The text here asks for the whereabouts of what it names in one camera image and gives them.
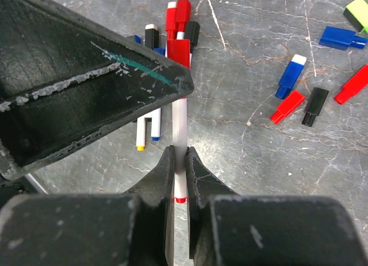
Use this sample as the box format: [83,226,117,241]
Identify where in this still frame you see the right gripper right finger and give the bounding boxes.
[185,147,367,265]

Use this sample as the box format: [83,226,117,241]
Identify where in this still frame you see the yellow cap marker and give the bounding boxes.
[136,117,146,151]

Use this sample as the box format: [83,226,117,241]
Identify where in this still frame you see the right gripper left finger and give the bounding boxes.
[1,147,175,265]

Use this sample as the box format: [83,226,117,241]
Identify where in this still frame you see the plain blue marker cap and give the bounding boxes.
[319,26,367,51]

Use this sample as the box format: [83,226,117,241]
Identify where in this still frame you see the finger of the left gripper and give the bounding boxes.
[1,0,194,180]

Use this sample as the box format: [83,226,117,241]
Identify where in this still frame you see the green marker cap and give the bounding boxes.
[343,0,368,33]

